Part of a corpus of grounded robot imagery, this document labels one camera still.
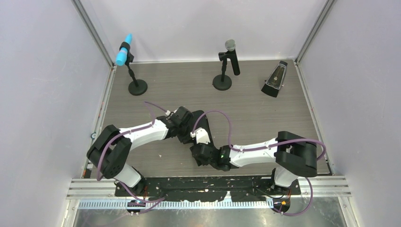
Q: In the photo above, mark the blue microphone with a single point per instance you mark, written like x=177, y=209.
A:
x=124, y=51

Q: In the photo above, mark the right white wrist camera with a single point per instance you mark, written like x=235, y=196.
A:
x=200, y=135

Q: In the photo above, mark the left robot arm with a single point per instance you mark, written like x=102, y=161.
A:
x=110, y=150

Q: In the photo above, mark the black metronome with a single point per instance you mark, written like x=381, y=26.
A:
x=274, y=82

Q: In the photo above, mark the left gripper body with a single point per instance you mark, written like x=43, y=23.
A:
x=183, y=135

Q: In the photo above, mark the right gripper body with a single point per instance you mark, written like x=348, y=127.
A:
x=201, y=162

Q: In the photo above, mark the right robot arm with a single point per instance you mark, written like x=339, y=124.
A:
x=296, y=156

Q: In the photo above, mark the black zipper tool case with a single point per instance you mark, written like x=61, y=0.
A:
x=202, y=123

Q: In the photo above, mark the right black microphone stand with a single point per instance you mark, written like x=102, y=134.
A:
x=222, y=82

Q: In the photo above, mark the black grey microphone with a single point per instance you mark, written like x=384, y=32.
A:
x=232, y=55

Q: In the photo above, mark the left black microphone stand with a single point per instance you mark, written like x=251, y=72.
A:
x=138, y=86

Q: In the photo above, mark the black microphone stand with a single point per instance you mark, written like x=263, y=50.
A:
x=222, y=82
x=138, y=86

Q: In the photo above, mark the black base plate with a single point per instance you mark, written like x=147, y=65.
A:
x=208, y=188

